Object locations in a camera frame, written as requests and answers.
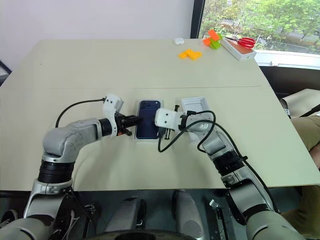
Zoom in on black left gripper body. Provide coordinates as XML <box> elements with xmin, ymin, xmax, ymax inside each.
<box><xmin>115</xmin><ymin>114</ymin><xmax>129</xmax><ymax>137</ymax></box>

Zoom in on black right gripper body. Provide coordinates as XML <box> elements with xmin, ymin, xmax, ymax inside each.
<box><xmin>156</xmin><ymin>126</ymin><xmax>174</xmax><ymax>141</ymax></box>

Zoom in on dark blue smartphone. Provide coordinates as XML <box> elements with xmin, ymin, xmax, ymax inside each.
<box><xmin>136</xmin><ymin>99</ymin><xmax>162</xmax><ymax>140</ymax></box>

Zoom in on white phone box lid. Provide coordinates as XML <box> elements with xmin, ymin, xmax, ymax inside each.
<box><xmin>180</xmin><ymin>96</ymin><xmax>212</xmax><ymax>145</ymax></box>

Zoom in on white box with orange face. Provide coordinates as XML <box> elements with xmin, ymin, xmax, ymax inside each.
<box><xmin>219</xmin><ymin>37</ymin><xmax>258</xmax><ymax>62</ymax></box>

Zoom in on grey rounded shape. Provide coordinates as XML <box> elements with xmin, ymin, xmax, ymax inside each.
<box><xmin>104</xmin><ymin>196</ymin><xmax>148</xmax><ymax>233</ymax></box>
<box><xmin>172</xmin><ymin>189</ymin><xmax>205</xmax><ymax>237</ymax></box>

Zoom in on yellow toy brick cluster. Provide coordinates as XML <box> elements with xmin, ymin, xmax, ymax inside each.
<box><xmin>177</xmin><ymin>49</ymin><xmax>203</xmax><ymax>61</ymax></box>

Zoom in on green toy brick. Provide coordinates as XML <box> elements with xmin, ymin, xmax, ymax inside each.
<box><xmin>209</xmin><ymin>33</ymin><xmax>223</xmax><ymax>51</ymax></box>

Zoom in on orange toy brick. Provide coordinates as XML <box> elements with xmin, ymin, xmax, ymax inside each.
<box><xmin>202</xmin><ymin>29</ymin><xmax>223</xmax><ymax>46</ymax></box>

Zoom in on person in khaki trousers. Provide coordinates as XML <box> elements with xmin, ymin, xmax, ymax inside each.
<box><xmin>279</xmin><ymin>115</ymin><xmax>320</xmax><ymax>240</ymax></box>

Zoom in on white window sill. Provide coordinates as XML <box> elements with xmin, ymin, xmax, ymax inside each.
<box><xmin>253</xmin><ymin>49</ymin><xmax>320</xmax><ymax>67</ymax></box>

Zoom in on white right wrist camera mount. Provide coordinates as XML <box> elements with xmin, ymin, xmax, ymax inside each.
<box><xmin>153</xmin><ymin>107</ymin><xmax>185</xmax><ymax>133</ymax></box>

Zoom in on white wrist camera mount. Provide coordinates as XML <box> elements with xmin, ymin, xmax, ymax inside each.
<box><xmin>102</xmin><ymin>93</ymin><xmax>125</xmax><ymax>137</ymax></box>
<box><xmin>153</xmin><ymin>107</ymin><xmax>185</xmax><ymax>133</ymax></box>

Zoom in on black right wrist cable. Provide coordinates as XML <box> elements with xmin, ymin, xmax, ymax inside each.
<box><xmin>157</xmin><ymin>110</ymin><xmax>280</xmax><ymax>214</ymax></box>

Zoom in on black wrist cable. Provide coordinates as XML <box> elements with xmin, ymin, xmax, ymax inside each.
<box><xmin>157</xmin><ymin>110</ymin><xmax>280</xmax><ymax>214</ymax></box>
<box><xmin>55</xmin><ymin>98</ymin><xmax>106</xmax><ymax>128</ymax></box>

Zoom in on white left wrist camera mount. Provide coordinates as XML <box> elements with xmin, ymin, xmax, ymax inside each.
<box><xmin>102</xmin><ymin>93</ymin><xmax>125</xmax><ymax>137</ymax></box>

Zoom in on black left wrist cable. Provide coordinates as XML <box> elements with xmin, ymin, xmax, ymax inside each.
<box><xmin>55</xmin><ymin>98</ymin><xmax>106</xmax><ymax>128</ymax></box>

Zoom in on black metal bracket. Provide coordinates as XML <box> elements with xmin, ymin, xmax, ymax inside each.
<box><xmin>84</xmin><ymin>204</ymin><xmax>95</xmax><ymax>219</ymax></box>
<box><xmin>208</xmin><ymin>198</ymin><xmax>238</xmax><ymax>240</ymax></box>

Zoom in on black window frame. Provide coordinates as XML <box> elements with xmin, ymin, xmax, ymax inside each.
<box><xmin>189</xmin><ymin>0</ymin><xmax>207</xmax><ymax>40</ymax></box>

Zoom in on red handled scissors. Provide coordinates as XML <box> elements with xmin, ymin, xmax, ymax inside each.
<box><xmin>224</xmin><ymin>35</ymin><xmax>256</xmax><ymax>49</ymax></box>

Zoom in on beige bag with black strap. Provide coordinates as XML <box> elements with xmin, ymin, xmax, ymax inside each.
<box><xmin>279</xmin><ymin>87</ymin><xmax>320</xmax><ymax>118</ymax></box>

